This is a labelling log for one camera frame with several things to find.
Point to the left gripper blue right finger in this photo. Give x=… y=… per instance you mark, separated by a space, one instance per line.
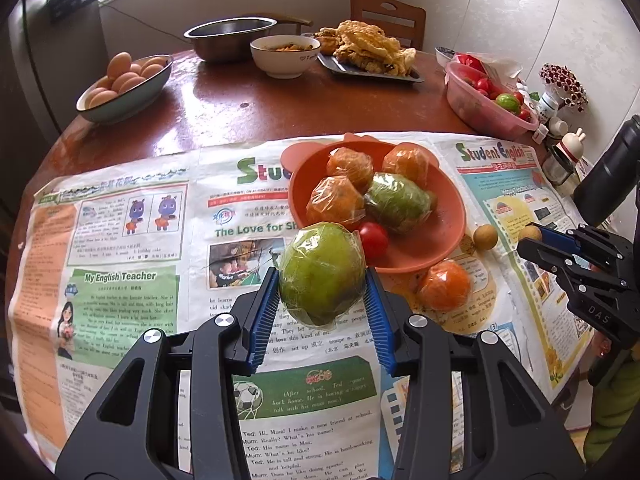
x=472 y=412

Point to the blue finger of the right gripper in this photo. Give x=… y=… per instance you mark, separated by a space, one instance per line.
x=560 y=261
x=558 y=241

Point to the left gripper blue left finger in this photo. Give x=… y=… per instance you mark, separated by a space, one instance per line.
x=168 y=409

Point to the small brown longan fruit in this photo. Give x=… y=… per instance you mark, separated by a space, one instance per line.
x=433 y=199
x=530 y=232
x=485 y=237

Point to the peeled orange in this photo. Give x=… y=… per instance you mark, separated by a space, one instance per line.
x=445 y=287
x=409 y=162
x=335 y=200
x=357 y=167

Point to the orange plastic plate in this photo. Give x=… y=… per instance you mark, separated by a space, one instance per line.
x=426 y=221

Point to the large green citrus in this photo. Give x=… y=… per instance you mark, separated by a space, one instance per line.
x=396 y=203

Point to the red cherry tomato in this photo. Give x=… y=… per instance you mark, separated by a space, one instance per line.
x=374 y=240

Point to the small green citrus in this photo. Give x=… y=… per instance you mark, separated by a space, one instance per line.
x=321 y=273

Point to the green sleeve forearm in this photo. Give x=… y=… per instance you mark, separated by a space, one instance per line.
x=612 y=406

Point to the right hand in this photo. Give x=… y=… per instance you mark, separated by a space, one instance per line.
x=602 y=345

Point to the black bottle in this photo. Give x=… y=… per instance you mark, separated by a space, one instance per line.
x=612 y=178

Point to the Student English newspaper sheet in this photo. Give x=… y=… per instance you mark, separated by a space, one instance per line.
x=508 y=190

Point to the white medicine bottle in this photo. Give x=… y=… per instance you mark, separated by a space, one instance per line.
x=547 y=107

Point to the pink basin with tomatoes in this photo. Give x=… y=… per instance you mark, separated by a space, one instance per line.
x=487 y=106

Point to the left newspaper sheet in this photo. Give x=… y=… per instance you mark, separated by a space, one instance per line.
x=168 y=243

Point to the white plastic bag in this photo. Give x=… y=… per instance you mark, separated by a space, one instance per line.
x=502 y=70

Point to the wooden chair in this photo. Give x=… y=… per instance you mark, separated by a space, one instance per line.
x=397 y=19

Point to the tray of fried food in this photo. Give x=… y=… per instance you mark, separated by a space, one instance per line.
x=360 y=49

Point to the white ceramic bowl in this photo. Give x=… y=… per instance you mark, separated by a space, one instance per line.
x=284 y=56

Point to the bowl of eggs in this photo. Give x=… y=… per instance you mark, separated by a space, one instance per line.
x=127 y=87

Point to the stainless steel bowl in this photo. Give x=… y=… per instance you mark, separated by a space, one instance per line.
x=227 y=40

